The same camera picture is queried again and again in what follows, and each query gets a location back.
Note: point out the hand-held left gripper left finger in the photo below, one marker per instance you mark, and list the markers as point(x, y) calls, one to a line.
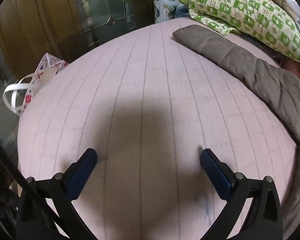
point(82, 172)

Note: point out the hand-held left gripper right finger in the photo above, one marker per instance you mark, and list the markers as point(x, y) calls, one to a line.
point(215, 175)

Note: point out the grey quilted jacket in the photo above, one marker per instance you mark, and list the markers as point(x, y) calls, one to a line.
point(265, 80)

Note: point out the pink checked bed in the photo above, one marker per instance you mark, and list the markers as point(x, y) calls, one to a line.
point(140, 92)

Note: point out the floral gift bag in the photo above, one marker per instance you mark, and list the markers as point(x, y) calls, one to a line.
point(46, 70)

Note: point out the wooden glass door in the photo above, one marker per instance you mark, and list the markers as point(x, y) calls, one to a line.
point(27, 25)

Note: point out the green patterned pillow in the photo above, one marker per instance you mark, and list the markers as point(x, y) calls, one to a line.
point(240, 7)

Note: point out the patterned foil sheet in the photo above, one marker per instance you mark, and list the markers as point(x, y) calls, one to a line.
point(165, 2)

